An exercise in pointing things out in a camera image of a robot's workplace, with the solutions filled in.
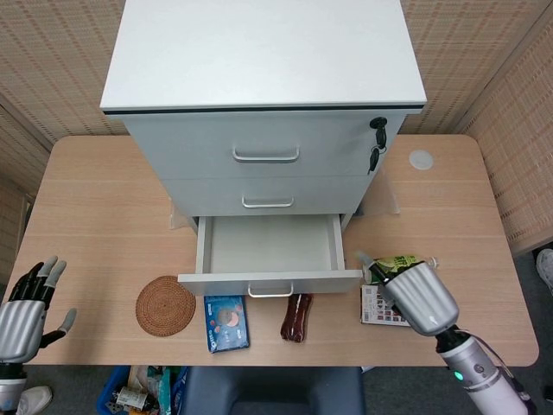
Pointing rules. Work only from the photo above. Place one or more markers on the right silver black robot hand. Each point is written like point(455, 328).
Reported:
point(421, 298)

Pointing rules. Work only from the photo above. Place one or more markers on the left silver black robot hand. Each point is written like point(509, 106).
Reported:
point(21, 328)

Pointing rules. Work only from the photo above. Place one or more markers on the green label drink bottle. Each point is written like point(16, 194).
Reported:
point(397, 263)

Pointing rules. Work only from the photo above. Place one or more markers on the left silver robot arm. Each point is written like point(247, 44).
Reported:
point(10, 387)

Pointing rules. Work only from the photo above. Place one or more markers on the medium white cabinet drawer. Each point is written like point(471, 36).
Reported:
point(207, 196)

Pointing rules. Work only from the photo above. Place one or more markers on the large white cabinet drawer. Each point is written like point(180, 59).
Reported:
point(194, 142)

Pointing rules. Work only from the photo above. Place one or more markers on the white drawer cabinet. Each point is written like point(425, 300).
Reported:
point(263, 56)

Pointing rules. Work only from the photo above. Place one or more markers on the colourful patterned card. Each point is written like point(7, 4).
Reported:
point(373, 304)

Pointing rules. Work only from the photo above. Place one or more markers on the white shoe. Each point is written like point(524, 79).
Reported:
point(36, 400)
point(545, 266)

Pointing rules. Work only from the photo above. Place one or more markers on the blue plastic bin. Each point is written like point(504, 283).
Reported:
point(106, 393)

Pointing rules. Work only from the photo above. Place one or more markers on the white packet in bin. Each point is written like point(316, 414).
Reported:
point(129, 397)

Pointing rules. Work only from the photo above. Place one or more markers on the cola bottle with red label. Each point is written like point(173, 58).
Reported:
point(296, 320)

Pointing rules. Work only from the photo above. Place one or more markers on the round woven rattan coaster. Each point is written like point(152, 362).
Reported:
point(166, 307)

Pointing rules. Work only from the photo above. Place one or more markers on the black hanging key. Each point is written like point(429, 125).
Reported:
point(374, 157)

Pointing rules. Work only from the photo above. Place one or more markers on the teal package in bin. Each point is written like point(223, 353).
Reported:
point(163, 389)

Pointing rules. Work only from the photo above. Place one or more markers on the dark blue chair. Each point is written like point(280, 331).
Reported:
point(276, 391)

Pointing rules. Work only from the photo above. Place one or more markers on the black key in lock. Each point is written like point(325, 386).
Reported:
point(380, 129)

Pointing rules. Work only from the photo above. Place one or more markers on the blue Oreo cookie package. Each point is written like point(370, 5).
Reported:
point(226, 324)

